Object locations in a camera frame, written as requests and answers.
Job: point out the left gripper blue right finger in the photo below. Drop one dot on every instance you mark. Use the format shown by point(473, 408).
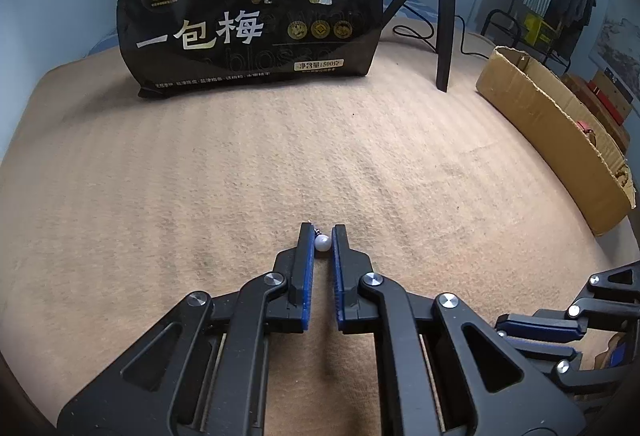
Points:
point(442, 370)

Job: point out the black plum snack bag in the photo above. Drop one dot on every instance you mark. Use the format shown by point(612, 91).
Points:
point(177, 46)

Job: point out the dark hanging clothes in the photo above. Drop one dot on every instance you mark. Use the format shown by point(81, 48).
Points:
point(568, 18)

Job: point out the cardboard box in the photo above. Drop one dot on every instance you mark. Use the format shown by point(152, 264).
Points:
point(564, 132)

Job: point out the yellow box on rack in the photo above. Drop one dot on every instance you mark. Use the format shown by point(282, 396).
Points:
point(539, 33)

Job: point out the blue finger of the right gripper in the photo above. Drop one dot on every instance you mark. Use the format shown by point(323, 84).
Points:
point(546, 357)
point(541, 329)

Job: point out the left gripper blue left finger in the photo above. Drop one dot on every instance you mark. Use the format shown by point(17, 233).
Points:
point(202, 369)

